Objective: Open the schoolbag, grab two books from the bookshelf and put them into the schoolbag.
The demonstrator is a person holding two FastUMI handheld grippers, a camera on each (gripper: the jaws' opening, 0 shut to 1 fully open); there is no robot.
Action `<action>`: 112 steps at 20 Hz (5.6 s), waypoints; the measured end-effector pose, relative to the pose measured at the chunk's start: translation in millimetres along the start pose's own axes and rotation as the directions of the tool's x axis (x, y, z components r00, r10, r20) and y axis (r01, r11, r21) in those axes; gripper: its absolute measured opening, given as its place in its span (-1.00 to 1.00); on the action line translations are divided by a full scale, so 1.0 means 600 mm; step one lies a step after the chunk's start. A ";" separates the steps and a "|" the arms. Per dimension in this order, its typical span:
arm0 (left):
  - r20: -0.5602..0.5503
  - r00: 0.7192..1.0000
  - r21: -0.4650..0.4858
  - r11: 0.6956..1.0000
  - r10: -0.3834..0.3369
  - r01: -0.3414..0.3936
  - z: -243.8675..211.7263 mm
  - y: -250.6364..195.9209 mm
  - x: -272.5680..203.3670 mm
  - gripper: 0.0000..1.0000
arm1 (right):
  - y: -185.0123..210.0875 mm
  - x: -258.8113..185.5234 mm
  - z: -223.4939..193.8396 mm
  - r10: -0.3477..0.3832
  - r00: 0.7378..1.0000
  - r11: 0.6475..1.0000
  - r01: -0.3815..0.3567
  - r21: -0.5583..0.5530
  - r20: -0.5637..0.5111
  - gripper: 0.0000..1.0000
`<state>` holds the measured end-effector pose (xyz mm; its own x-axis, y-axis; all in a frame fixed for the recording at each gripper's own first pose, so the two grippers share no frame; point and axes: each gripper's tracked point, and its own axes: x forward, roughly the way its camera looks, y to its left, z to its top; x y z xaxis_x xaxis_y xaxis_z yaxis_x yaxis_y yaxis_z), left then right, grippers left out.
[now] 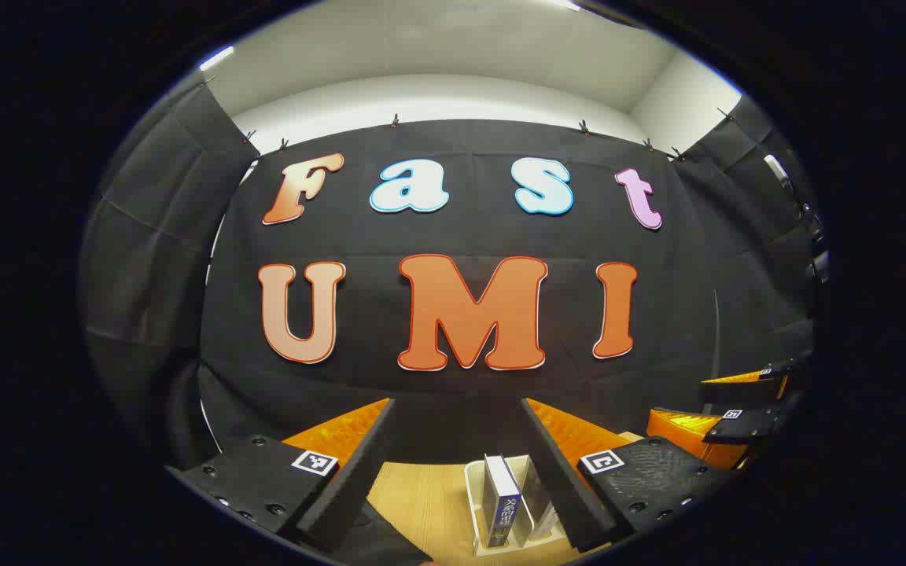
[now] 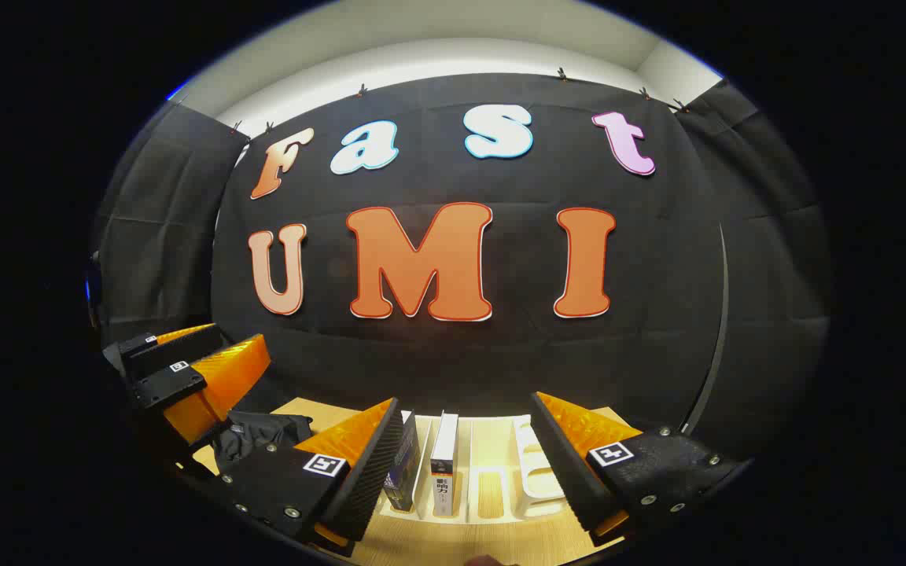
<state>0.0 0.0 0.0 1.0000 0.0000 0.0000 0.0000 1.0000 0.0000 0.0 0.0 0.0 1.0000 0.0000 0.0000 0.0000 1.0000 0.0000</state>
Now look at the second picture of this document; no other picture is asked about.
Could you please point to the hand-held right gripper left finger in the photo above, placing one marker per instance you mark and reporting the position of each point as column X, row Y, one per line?
column 366, row 479

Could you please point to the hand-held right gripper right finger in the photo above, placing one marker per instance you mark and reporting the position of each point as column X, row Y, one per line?
column 571, row 479

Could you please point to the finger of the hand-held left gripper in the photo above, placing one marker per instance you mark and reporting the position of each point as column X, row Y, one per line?
column 178, row 350
column 166, row 385

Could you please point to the white bookshelf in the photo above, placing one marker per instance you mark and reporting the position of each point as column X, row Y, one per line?
column 535, row 472

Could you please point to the blue book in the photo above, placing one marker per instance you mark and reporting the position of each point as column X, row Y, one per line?
column 402, row 464

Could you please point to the white portrait cover book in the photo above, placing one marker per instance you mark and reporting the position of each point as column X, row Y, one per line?
column 445, row 448

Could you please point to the black schoolbag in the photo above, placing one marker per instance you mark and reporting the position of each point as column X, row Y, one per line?
column 256, row 436

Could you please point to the grey metal pole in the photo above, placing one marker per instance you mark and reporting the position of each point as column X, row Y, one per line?
column 724, row 314

